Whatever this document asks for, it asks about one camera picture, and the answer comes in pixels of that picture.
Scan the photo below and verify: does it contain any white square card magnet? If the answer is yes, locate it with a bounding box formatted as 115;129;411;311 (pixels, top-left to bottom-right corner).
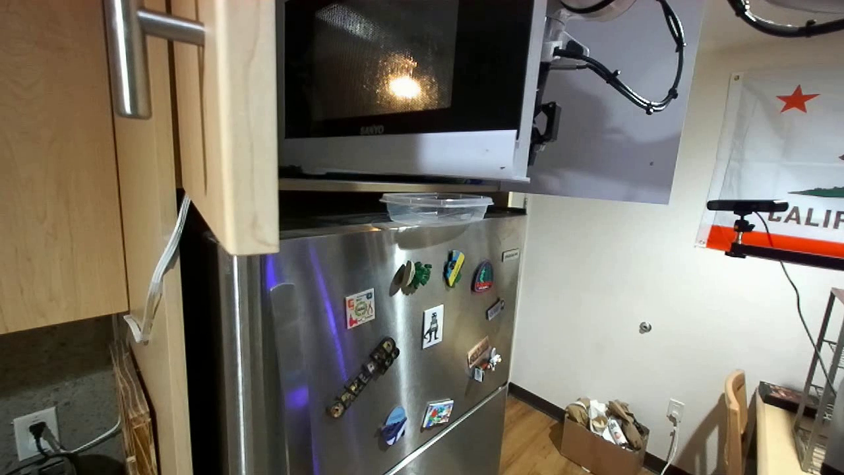
342;289;374;330

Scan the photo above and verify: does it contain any white black picture magnet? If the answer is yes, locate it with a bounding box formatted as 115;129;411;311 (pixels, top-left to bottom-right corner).
421;306;444;348

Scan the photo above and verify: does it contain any steel cabinet handle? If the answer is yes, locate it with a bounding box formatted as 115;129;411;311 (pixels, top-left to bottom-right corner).
102;0;205;119

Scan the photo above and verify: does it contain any blue shield magnet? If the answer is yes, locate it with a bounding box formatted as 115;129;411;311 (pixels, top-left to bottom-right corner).
379;408;408;446

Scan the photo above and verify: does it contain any green oval magnet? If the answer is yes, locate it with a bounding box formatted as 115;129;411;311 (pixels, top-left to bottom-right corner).
391;262;433;295

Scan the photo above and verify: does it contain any small cluster magnet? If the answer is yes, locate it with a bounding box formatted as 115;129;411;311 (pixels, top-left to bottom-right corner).
468;339;502;384

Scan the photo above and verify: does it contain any blue yellow magnet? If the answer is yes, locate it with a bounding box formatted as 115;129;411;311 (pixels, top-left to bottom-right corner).
444;252;468;289

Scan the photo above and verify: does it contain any white outlet with plug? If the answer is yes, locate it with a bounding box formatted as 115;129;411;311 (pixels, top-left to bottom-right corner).
665;400;687;427

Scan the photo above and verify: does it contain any wall power outlet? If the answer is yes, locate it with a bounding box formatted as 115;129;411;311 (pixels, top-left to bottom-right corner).
13;408;59;462

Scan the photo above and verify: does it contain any cardboard box with items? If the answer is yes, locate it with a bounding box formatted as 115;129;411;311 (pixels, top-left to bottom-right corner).
559;400;650;475

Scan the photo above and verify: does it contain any metal shelf frame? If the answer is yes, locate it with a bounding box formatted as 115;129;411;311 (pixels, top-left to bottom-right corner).
793;289;844;441

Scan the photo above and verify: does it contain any black camera on stand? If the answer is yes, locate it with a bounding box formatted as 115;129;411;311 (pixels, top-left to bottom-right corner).
708;202;844;273

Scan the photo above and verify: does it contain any round red blue magnet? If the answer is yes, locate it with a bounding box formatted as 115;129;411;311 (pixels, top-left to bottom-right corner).
472;262;495;294

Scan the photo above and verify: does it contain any white flat cable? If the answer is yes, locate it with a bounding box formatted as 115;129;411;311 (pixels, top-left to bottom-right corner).
121;194;195;347

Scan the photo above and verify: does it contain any clear plastic bowl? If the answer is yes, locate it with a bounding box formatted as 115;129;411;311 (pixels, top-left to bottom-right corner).
379;194;494;228

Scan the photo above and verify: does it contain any wooden kitchen cabinet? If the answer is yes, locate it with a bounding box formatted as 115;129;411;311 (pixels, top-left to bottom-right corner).
0;0;280;475

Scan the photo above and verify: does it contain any long dark bar magnet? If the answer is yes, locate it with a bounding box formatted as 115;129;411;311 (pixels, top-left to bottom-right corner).
328;339;400;419

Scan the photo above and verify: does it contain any stainless steel refrigerator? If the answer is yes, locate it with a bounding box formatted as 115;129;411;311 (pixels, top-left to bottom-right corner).
183;215;526;475

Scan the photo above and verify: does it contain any colourful rectangular magnet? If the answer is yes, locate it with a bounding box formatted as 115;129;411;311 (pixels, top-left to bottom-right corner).
421;400;454;430

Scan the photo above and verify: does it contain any microwave with open door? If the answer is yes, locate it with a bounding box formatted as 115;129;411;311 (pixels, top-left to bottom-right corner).
280;0;708;204

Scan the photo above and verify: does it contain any wooden chair back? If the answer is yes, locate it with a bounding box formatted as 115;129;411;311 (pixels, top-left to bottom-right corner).
723;371;746;475

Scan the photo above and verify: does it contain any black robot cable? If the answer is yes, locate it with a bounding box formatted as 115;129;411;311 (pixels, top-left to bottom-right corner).
551;0;844;116

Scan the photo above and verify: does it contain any California flag on wall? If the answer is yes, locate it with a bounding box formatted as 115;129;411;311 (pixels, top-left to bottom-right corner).
700;66;844;258

